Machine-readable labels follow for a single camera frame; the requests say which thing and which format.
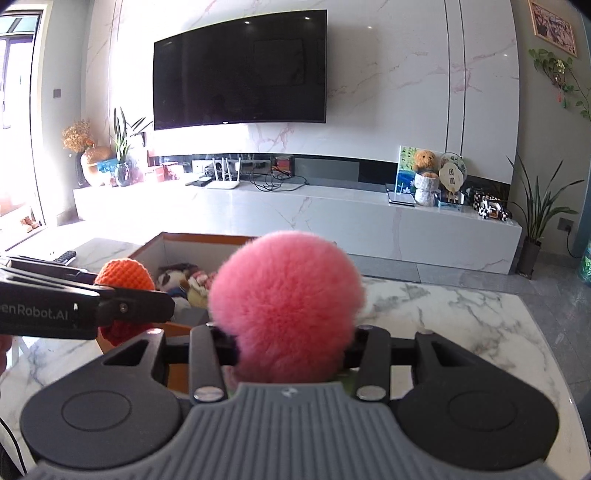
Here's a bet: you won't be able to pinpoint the potted long-leaf plant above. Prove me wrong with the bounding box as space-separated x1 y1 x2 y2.
505 154 585 278

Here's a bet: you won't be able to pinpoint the blue green painting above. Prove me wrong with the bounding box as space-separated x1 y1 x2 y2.
396 145 428 197

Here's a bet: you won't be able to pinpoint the pink fluffy pompom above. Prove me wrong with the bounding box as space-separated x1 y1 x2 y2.
209 229 365 384

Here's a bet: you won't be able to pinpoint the dried flower bunch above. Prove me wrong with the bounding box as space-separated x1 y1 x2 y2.
62 119 93 153

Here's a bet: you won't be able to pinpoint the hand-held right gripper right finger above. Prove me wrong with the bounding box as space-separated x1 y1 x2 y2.
344 325 463 401

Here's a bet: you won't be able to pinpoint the black wall television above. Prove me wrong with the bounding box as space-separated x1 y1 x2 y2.
152 9 328 131

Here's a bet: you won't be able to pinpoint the teddy bear in knitted wrap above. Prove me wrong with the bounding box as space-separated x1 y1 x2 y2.
412 150 441 206

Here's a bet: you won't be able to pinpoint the round paper fan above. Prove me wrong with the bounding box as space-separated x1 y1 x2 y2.
438 152 467 204

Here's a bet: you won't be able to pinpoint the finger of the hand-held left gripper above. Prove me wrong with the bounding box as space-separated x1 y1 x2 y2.
0 256 100 288
95 285 177 326

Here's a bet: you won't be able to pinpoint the cow-patterned toy car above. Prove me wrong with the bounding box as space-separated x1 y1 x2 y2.
473 187 513 220

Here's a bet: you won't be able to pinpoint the orange cardboard box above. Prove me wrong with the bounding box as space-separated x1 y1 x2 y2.
95 232 259 398

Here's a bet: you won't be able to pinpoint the hanging vine plant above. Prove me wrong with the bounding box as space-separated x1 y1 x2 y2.
529 46 591 121

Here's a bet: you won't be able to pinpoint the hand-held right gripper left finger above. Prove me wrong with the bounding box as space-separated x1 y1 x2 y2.
104 324 239 401

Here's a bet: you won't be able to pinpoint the white router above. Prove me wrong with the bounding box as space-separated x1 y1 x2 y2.
206 157 242 190

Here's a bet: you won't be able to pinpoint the orange crochet toy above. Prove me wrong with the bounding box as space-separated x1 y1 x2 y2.
95 258 158 347

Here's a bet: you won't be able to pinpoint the framed wall picture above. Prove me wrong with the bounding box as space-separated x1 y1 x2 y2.
527 0 579 58

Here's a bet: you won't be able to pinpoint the green plant in glass vase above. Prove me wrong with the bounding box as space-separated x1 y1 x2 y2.
113 107 153 188

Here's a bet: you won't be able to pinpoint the black cables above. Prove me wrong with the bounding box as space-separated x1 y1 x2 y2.
240 159 308 192

